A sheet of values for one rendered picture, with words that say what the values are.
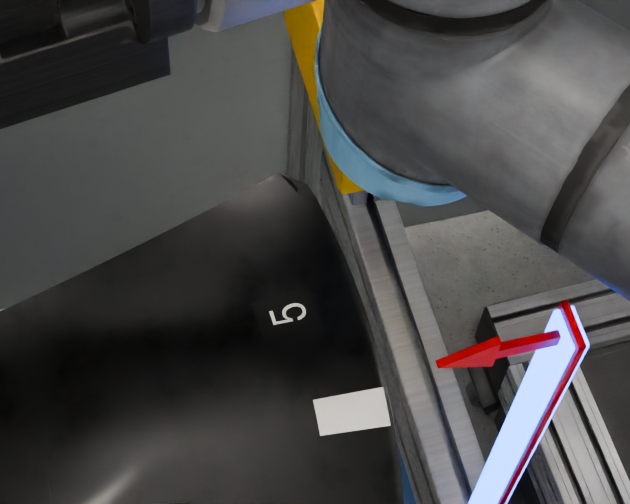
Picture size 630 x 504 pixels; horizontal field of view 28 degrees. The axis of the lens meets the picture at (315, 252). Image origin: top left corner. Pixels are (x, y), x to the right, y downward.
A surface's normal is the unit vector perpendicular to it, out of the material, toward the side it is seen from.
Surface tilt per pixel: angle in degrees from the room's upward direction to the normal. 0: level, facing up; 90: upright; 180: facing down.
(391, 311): 0
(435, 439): 0
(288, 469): 17
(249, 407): 12
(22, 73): 89
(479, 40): 90
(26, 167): 90
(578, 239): 86
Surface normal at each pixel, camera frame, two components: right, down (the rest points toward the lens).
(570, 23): 0.18, -0.64
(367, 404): 0.18, -0.24
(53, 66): 0.42, 0.79
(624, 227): -0.54, 0.37
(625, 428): 0.04, -0.50
